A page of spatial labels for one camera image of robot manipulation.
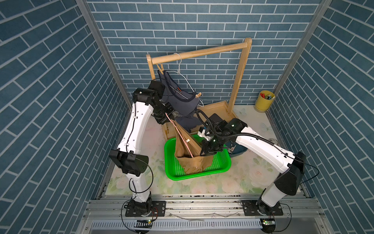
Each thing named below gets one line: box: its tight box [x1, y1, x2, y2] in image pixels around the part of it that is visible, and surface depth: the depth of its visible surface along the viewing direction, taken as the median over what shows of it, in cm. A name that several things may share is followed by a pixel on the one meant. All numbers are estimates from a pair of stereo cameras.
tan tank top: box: [170, 119, 214, 175], surface depth 73 cm
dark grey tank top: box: [157, 69, 203, 133], surface depth 86 cm
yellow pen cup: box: [254, 90, 276, 114], surface depth 114 cm
